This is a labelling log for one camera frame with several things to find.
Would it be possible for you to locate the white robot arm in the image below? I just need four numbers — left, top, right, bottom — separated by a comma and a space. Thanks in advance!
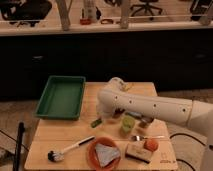
97, 77, 213, 171

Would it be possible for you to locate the dark bowl with beans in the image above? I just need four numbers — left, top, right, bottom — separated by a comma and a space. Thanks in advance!
113, 109, 125, 119

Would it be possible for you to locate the green plastic cup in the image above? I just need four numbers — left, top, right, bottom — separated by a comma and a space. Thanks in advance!
121, 115, 135, 133

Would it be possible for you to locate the blue sponge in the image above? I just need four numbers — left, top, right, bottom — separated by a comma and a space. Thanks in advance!
126, 112, 142, 119

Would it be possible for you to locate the yellow corn cob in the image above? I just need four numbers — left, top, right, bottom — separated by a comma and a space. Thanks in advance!
123, 83, 133, 91

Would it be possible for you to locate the grey folded cloth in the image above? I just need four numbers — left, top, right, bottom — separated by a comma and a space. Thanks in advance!
95, 143, 120, 167

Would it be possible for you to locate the orange plate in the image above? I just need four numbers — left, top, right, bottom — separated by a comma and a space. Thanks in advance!
86, 137, 121, 171

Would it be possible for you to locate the metal spoon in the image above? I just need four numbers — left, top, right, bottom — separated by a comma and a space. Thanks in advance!
131, 135, 165, 141

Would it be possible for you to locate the metal cup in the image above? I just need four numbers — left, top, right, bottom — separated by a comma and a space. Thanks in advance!
139, 117, 154, 128

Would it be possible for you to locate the green plastic tray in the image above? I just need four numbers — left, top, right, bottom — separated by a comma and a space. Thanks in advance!
35, 75, 86, 120

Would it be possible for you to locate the wooden block sponge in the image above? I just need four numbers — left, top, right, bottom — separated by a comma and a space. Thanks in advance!
125, 144, 152, 163

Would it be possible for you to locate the orange fruit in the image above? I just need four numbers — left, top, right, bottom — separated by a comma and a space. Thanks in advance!
144, 138, 159, 152

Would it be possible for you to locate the white dish brush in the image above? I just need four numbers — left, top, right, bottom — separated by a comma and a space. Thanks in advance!
47, 136, 95, 162

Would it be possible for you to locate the black pole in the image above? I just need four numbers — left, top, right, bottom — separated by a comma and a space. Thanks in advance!
12, 122, 25, 171

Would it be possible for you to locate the white bottle on shelf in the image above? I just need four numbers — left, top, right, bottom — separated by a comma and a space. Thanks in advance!
80, 0, 101, 25

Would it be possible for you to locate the black office chair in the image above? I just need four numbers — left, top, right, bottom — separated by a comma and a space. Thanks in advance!
130, 0, 163, 17

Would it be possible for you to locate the black bag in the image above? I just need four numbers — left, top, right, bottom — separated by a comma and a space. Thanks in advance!
0, 0, 52, 27

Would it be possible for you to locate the black floor cable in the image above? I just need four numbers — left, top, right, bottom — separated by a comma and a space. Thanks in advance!
169, 132, 209, 171

